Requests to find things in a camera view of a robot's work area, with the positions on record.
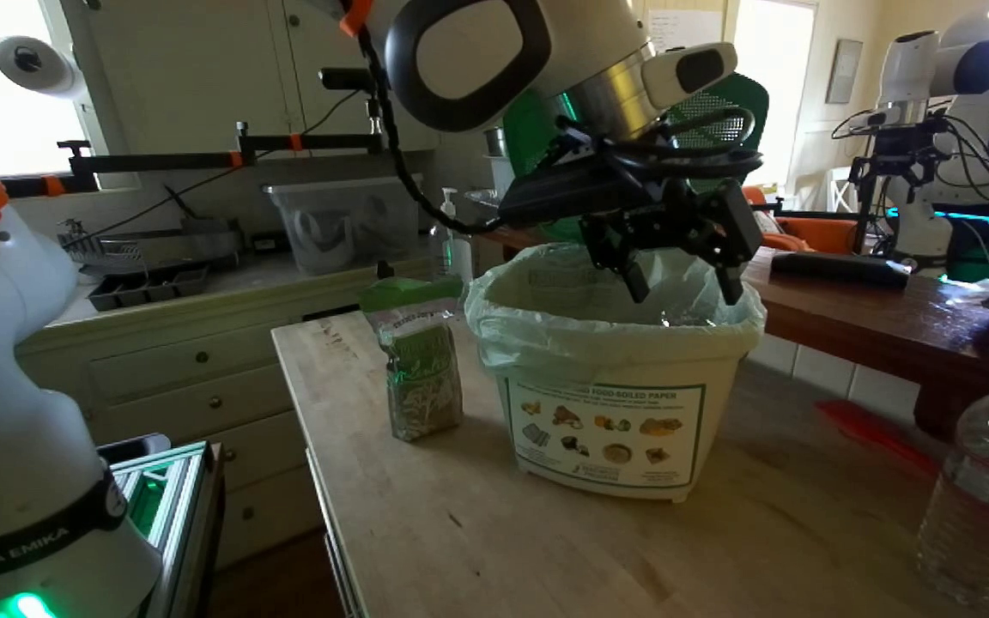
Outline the white labelled trash can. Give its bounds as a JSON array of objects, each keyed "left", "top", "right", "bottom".
[{"left": 499, "top": 348, "right": 745, "bottom": 509}]

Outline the full water bottle red label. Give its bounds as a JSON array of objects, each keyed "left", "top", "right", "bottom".
[{"left": 917, "top": 367, "right": 989, "bottom": 610}]

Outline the dark wooden table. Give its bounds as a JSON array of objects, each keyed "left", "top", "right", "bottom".
[{"left": 745, "top": 233, "right": 989, "bottom": 444}]

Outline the white drawer cabinet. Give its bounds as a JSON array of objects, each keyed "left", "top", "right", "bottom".
[{"left": 17, "top": 272, "right": 379, "bottom": 571}]

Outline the green topped snack pouch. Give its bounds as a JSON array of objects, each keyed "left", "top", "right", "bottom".
[{"left": 358, "top": 276, "right": 468, "bottom": 446}]

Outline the red long object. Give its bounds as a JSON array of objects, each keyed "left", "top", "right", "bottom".
[{"left": 817, "top": 398, "right": 946, "bottom": 478}]

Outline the gray cluttered tray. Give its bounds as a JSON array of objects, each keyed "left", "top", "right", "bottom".
[{"left": 60, "top": 216, "right": 249, "bottom": 311}]

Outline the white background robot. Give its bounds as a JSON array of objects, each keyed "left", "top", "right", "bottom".
[{"left": 832, "top": 20, "right": 989, "bottom": 266}]

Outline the clear plastic storage container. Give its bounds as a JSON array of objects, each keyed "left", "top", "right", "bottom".
[{"left": 265, "top": 173, "right": 428, "bottom": 277}]

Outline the orange chair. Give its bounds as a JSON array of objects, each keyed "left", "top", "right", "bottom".
[{"left": 745, "top": 185, "right": 864, "bottom": 253}]

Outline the black boom with orange clamps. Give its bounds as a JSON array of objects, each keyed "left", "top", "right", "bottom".
[{"left": 0, "top": 118, "right": 388, "bottom": 201}]

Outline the black stereo camera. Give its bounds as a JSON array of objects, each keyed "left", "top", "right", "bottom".
[{"left": 321, "top": 64, "right": 379, "bottom": 96}]

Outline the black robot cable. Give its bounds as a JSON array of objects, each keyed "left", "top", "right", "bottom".
[{"left": 355, "top": 20, "right": 756, "bottom": 235}]

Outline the round white wall fixture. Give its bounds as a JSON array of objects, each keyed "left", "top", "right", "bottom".
[{"left": 0, "top": 31, "right": 79, "bottom": 96}]

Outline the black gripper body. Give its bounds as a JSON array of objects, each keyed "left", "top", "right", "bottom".
[{"left": 576, "top": 181, "right": 771, "bottom": 263}]

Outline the green trash can lid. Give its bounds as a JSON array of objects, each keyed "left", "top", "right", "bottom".
[{"left": 499, "top": 67, "right": 774, "bottom": 247}]

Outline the silver box with green light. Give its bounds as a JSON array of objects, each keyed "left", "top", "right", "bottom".
[{"left": 94, "top": 432, "right": 225, "bottom": 618}]

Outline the black flat case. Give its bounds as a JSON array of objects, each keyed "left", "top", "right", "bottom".
[{"left": 771, "top": 251, "right": 917, "bottom": 292}]

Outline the clear pump sanitizer bottle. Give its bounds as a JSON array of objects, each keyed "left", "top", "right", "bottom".
[{"left": 428, "top": 185, "right": 478, "bottom": 292}]

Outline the framed wall picture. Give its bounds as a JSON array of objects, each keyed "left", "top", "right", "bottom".
[{"left": 824, "top": 34, "right": 864, "bottom": 108}]

